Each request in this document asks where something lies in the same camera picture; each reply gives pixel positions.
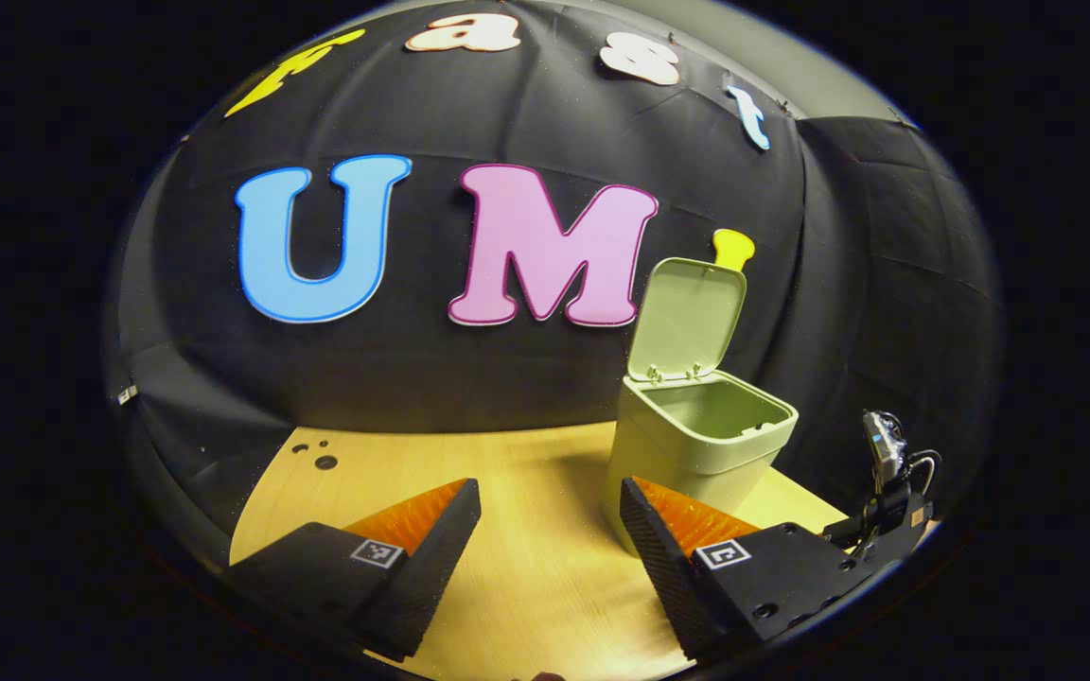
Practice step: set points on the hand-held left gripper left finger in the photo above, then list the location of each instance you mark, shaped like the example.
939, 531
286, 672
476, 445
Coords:
431, 577

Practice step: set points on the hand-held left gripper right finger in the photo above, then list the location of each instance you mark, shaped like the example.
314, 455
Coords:
668, 577

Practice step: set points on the pale green desktop garbage bin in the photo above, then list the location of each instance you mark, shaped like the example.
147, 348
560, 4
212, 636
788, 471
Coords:
687, 445

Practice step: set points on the wooden desktop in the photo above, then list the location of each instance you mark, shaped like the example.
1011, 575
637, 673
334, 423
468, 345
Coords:
526, 511

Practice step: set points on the black backdrop cloth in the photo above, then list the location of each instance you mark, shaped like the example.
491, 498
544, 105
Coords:
469, 378

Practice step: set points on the white cloth clip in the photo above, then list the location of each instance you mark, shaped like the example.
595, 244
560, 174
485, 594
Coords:
127, 393

